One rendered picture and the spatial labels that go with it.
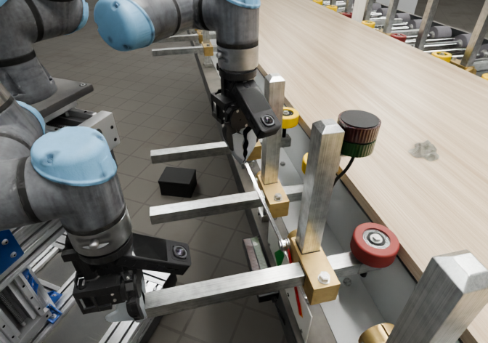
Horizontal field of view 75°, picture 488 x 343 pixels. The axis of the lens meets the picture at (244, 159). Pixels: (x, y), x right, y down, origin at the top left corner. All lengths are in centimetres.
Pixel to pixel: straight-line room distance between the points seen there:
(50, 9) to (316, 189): 70
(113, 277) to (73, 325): 92
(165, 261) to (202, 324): 105
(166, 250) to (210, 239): 128
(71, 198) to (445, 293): 36
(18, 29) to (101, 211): 55
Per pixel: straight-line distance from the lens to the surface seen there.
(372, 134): 48
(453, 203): 79
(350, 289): 91
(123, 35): 50
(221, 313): 155
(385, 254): 62
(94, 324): 140
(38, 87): 87
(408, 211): 73
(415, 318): 37
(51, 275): 160
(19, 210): 40
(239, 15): 56
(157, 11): 53
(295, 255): 64
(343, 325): 86
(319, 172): 50
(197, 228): 185
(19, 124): 51
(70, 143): 38
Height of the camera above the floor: 136
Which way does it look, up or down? 36 degrees down
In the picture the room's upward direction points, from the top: straight up
